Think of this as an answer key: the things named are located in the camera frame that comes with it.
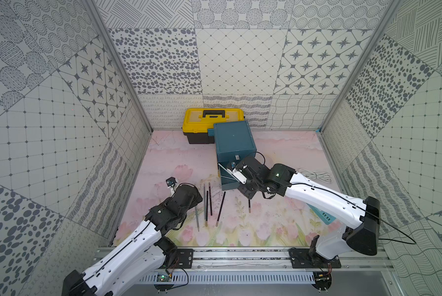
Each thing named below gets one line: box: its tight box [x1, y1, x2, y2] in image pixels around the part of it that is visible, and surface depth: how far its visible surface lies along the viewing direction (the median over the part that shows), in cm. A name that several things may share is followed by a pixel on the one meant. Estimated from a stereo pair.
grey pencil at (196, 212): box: [194, 205, 200, 232], surface depth 88 cm
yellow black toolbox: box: [182, 107, 246, 144], surface depth 106 cm
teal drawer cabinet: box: [207, 120, 257, 179], surface depth 88 cm
